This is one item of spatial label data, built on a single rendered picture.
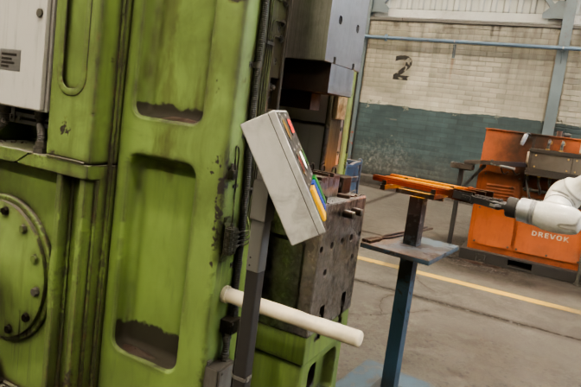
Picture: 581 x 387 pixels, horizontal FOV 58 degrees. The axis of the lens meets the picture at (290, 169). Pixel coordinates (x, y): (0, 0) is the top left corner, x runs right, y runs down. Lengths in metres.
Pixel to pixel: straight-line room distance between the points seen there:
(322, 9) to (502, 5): 8.09
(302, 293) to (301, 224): 0.68
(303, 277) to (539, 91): 7.83
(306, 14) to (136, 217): 0.86
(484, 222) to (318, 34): 3.85
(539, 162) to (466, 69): 4.57
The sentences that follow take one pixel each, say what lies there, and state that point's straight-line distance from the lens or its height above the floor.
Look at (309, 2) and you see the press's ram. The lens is 1.74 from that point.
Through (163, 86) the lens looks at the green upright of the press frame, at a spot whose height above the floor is 1.22.
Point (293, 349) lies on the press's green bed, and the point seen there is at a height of 0.42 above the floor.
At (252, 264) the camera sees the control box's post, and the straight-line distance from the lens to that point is 1.32.
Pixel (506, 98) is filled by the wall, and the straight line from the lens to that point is 9.32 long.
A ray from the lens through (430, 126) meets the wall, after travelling 9.46.
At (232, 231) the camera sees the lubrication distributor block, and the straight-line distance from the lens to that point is 1.56.
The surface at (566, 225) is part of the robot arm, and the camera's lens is 2.05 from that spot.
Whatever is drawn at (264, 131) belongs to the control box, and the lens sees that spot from 1.10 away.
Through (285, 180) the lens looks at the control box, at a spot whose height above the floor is 1.06.
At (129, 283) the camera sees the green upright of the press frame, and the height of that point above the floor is 0.55.
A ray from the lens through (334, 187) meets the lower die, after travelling 1.88.
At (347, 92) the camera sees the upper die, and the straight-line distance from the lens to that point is 1.87.
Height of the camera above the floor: 1.21
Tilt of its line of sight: 7 degrees down
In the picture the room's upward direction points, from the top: 7 degrees clockwise
